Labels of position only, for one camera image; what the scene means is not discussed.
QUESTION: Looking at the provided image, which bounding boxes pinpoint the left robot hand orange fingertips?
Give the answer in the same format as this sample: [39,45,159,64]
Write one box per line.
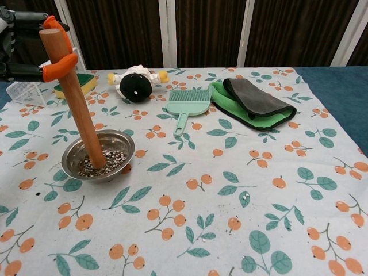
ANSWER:
[0,7,79,83]

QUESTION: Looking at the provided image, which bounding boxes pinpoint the wooden rolling pin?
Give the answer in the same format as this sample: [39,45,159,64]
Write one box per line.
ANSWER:
[39,29,105,168]

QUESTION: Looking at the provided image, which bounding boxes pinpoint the stainless steel bowl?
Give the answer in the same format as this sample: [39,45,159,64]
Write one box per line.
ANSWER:
[61,129,136,184]

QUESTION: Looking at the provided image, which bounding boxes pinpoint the mint green hand brush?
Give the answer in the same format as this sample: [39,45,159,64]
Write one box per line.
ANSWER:
[166,89,213,137]

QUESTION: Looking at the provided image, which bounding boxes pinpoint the yellow green sponge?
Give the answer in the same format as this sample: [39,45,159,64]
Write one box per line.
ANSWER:
[53,73,98,100]

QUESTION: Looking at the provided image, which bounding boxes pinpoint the dark brown curtain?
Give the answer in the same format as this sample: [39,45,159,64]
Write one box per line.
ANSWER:
[0,0,368,75]

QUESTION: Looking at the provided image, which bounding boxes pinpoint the black white plush toy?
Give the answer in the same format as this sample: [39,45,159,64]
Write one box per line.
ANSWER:
[107,65,169,104]

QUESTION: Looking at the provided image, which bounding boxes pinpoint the crushed shell bits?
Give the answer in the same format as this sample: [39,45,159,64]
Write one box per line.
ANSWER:
[78,148,127,177]

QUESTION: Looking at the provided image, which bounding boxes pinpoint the floral orange leaf tablecloth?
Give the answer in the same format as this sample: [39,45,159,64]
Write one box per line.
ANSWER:
[0,67,368,276]

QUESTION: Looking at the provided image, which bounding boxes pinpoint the green grey folded cloth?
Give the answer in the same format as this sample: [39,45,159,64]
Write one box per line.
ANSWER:
[207,78,298,132]

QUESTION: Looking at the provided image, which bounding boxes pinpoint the white frame post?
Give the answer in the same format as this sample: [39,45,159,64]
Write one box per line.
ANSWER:
[158,0,178,68]
[330,0,368,67]
[236,0,254,68]
[54,0,87,71]

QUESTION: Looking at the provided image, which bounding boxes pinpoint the white wire mesh basket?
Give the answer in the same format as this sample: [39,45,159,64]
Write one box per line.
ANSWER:
[5,47,87,109]

